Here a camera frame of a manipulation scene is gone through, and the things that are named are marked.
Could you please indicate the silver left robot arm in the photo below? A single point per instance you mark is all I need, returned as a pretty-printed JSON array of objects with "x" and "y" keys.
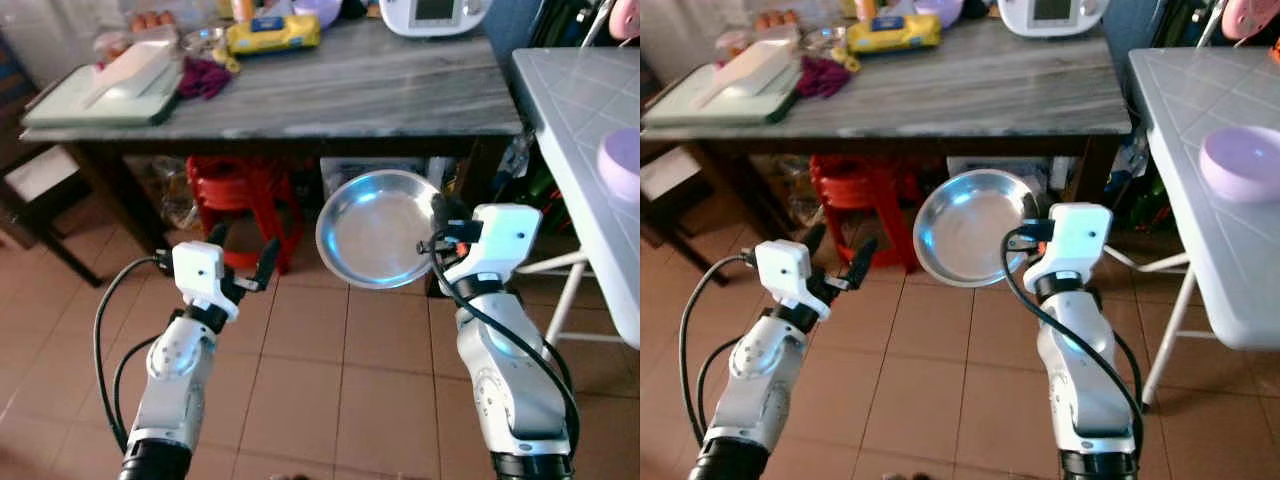
[
  {"x": 750, "y": 390},
  {"x": 172, "y": 385}
]

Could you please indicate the pink round object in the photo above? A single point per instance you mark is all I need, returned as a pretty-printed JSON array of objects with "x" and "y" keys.
[
  {"x": 625, "y": 18},
  {"x": 1250, "y": 18}
]

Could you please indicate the yellow food package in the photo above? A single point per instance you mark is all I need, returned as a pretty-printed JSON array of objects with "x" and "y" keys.
[
  {"x": 893, "y": 33},
  {"x": 272, "y": 33}
]

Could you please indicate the white kitchen appliance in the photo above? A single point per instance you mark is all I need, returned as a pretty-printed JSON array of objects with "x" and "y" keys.
[
  {"x": 435, "y": 12},
  {"x": 1055, "y": 12}
]

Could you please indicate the carton of brown eggs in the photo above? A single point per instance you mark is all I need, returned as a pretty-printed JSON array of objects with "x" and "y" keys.
[
  {"x": 775, "y": 18},
  {"x": 150, "y": 19}
]

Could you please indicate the red plastic stool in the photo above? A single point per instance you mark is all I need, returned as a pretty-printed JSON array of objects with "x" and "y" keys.
[
  {"x": 245, "y": 200},
  {"x": 865, "y": 198}
]

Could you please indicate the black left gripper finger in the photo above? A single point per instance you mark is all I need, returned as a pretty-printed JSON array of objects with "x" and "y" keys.
[
  {"x": 814, "y": 238},
  {"x": 862, "y": 260},
  {"x": 266, "y": 262},
  {"x": 217, "y": 237}
]

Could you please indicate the lilac plastic bowl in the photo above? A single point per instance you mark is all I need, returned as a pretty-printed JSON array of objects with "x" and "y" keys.
[
  {"x": 622, "y": 165},
  {"x": 1245, "y": 165}
]

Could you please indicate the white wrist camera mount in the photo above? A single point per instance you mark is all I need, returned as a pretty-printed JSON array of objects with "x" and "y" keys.
[
  {"x": 1078, "y": 238},
  {"x": 197, "y": 268},
  {"x": 502, "y": 238},
  {"x": 780, "y": 268}
]

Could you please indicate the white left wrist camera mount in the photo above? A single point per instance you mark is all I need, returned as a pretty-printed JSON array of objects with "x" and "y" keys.
[
  {"x": 197, "y": 268},
  {"x": 780, "y": 268}
]

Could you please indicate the long white box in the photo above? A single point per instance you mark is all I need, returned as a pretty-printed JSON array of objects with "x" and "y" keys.
[
  {"x": 135, "y": 70},
  {"x": 755, "y": 70}
]

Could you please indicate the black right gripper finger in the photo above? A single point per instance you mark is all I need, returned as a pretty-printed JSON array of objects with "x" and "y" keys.
[
  {"x": 442, "y": 210},
  {"x": 1037, "y": 210}
]

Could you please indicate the white folding table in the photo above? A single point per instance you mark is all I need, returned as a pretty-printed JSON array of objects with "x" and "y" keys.
[
  {"x": 1190, "y": 140},
  {"x": 580, "y": 120}
]

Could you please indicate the purple cloth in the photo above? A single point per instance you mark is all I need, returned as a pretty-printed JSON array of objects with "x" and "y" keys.
[
  {"x": 205, "y": 78},
  {"x": 825, "y": 75}
]

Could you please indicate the round steel plate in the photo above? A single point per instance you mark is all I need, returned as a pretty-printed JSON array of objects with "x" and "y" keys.
[
  {"x": 970, "y": 228},
  {"x": 375, "y": 230}
]

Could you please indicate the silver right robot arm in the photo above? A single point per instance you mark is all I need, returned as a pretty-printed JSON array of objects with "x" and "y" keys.
[
  {"x": 510, "y": 380},
  {"x": 1085, "y": 385}
]

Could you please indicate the small purple container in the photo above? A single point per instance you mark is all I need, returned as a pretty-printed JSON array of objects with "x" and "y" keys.
[
  {"x": 938, "y": 8},
  {"x": 318, "y": 8}
]

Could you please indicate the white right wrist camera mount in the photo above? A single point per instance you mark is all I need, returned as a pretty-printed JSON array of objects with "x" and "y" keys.
[
  {"x": 1078, "y": 238},
  {"x": 502, "y": 238}
]

